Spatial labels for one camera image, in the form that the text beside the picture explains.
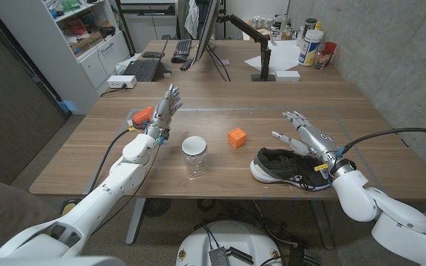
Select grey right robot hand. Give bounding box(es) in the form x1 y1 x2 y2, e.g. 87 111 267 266
271 110 344 168

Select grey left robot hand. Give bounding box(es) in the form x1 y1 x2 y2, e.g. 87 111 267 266
145 83 183 140

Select clear jar with white lid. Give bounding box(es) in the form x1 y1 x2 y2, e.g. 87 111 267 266
181 135 211 179

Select orange block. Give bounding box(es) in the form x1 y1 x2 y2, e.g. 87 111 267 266
227 127 248 149

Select clear glass jar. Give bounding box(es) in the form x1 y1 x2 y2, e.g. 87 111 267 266
249 15 269 30

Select orange plastic object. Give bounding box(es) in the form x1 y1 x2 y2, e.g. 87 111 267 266
131 106 155 126

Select black sneaker with white sole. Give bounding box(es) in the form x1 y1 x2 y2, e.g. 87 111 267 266
249 147 335 192

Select black laptop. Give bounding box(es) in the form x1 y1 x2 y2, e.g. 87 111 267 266
122 39 169 83

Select white power socket box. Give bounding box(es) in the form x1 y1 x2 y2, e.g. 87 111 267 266
106 75 138 89

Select black keyboard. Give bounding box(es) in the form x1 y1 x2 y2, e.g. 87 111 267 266
174 38 193 57

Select small white box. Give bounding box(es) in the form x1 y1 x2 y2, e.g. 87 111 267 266
274 69 301 83

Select grey table leg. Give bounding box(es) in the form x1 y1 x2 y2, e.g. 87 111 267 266
125 197 147 246
308 199 335 250

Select white shelf cabinet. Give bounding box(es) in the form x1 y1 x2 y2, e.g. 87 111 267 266
0 0 132 115

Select white paper sheet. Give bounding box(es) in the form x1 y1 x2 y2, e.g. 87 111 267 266
243 39 302 73

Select flat computer monitor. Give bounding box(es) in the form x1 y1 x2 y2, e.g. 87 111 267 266
194 0 221 62

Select black round fan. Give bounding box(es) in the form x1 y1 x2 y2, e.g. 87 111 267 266
143 198 172 218

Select white canister with printed label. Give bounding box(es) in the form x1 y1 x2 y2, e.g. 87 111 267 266
297 29 325 67

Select hanging white cloth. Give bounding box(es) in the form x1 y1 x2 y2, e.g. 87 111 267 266
183 0 200 40

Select cardboard box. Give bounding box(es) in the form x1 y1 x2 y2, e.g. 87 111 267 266
70 31 104 56

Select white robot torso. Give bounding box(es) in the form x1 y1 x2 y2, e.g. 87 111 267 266
175 220 284 266

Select brown cushion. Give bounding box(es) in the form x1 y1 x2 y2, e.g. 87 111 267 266
0 176 61 256

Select black monitor cable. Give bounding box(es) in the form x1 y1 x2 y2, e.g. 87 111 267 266
206 44 232 83
204 47 221 78

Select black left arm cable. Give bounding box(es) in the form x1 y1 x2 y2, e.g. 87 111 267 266
85 128 132 195

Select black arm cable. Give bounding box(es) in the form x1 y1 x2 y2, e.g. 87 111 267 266
85 128 132 195
337 127 426 157

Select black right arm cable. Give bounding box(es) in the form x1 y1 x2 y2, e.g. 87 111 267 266
337 127 426 157

